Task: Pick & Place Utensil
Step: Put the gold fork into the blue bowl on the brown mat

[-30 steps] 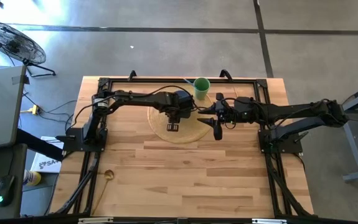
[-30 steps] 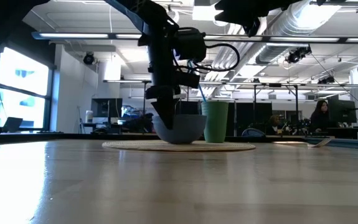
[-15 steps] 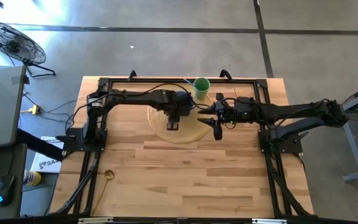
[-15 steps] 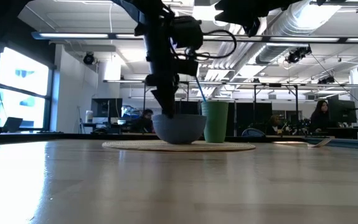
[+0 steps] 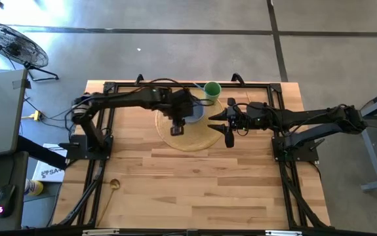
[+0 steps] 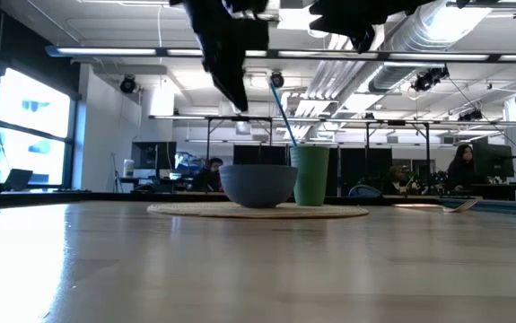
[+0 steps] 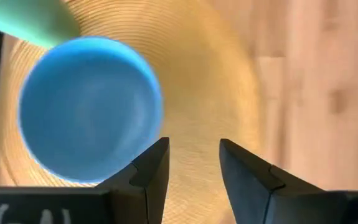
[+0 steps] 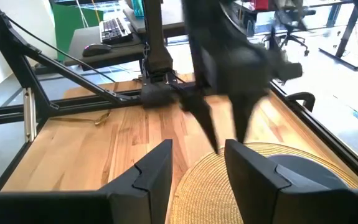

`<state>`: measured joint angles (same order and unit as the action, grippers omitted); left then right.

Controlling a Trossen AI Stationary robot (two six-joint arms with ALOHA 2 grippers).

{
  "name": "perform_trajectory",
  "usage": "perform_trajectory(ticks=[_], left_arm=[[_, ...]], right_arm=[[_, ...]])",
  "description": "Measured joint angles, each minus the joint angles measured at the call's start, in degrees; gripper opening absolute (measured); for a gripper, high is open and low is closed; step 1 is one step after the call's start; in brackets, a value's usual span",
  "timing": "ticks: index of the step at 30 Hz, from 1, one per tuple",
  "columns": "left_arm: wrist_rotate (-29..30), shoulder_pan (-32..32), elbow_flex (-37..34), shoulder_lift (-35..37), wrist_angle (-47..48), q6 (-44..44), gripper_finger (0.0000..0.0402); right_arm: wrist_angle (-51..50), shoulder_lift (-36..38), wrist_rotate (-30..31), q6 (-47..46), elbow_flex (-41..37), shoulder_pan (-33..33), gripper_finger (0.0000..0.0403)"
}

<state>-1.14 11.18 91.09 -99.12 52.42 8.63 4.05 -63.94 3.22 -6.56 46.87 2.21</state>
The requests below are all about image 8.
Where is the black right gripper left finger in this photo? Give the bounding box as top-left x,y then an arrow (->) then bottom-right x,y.
99,139 -> 174,224

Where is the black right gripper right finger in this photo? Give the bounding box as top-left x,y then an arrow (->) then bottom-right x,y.
224,139 -> 294,224

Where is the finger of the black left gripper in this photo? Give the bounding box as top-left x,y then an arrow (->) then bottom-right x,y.
178,88 -> 220,156
227,89 -> 269,144

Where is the blue-grey bowl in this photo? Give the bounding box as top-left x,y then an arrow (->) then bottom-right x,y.
267,154 -> 351,190

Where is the round woven straw placemat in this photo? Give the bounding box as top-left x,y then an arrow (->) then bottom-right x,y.
169,142 -> 358,224

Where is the black office chair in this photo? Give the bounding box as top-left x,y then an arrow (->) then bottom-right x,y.
262,0 -> 316,57

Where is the red object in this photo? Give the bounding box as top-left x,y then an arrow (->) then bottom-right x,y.
250,0 -> 271,12

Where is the light grey desk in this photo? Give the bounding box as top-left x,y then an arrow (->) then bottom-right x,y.
122,4 -> 187,37

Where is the black table leg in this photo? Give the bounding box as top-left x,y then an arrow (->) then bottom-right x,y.
318,6 -> 358,71

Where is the dark grey desk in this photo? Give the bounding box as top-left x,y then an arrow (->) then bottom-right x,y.
63,26 -> 147,71

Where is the black keyboard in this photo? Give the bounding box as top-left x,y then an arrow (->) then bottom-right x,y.
99,17 -> 133,44

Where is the blue water bottle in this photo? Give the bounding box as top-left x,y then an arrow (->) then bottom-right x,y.
131,0 -> 144,18

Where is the black computer mouse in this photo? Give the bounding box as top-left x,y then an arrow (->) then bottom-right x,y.
82,43 -> 113,57

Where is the green board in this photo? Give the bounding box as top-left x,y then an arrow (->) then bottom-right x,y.
51,2 -> 105,62

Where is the black aluminium table frame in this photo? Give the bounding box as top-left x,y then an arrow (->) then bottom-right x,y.
0,0 -> 358,192

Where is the silver metal bracket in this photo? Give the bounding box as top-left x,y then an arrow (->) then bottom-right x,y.
24,86 -> 38,143

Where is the thin black cable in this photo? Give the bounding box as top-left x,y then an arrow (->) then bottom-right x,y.
1,14 -> 117,84

